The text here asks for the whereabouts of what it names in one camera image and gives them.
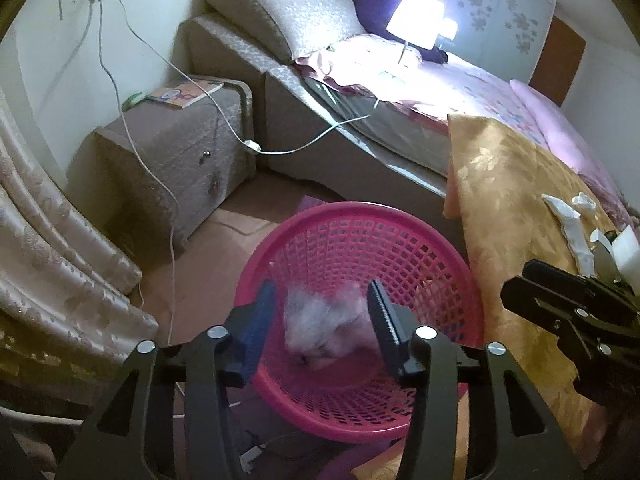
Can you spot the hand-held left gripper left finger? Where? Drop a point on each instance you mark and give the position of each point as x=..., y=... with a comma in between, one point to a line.
x=260, y=320

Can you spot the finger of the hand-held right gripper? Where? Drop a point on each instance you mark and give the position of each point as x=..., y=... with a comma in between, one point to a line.
x=610, y=370
x=550, y=295

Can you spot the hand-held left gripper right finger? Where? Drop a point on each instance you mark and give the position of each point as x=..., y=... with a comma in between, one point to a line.
x=384, y=330

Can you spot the pink plastic mesh basket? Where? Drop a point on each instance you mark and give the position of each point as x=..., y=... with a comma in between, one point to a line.
x=350, y=240

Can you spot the white sock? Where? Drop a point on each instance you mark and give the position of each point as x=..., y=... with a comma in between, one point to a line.
x=572, y=240

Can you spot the white paper box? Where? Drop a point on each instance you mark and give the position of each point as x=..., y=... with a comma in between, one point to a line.
x=629, y=250

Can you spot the yellow floral blanket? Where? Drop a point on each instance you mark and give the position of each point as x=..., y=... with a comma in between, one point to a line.
x=505, y=210

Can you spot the crumpled white tissue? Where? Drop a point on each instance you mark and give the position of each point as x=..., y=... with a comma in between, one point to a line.
x=584, y=204

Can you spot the metal drawer knob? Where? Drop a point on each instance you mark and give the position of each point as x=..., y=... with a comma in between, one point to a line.
x=215, y=187
x=201, y=158

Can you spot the pink folded quilt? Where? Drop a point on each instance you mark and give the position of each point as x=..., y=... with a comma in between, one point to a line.
x=570, y=140

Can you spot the beige patterned nightstand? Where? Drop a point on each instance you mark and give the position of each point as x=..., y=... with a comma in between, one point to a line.
x=165, y=160

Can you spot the grey mattress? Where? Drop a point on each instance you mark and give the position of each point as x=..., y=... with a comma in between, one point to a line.
x=390, y=135

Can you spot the beige patterned curtain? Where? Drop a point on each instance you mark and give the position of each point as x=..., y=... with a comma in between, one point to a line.
x=55, y=260

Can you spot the pink floral bed sheet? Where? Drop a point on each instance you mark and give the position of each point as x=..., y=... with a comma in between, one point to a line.
x=465, y=90

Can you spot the brown wooden door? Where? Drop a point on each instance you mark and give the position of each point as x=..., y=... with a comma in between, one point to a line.
x=560, y=60

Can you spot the colourful picture book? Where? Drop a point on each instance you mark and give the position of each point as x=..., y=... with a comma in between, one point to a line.
x=182, y=94

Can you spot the small green round object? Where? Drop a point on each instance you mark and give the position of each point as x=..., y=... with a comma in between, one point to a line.
x=133, y=101

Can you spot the flower patterned wardrobe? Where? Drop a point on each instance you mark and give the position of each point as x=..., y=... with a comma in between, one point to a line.
x=490, y=5

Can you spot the white table lamp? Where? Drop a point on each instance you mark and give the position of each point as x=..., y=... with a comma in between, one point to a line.
x=415, y=15

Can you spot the dark purple plush toy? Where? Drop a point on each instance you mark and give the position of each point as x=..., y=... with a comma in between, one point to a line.
x=375, y=7

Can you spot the beige upholstered bed frame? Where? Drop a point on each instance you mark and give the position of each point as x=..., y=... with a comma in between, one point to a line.
x=235, y=75

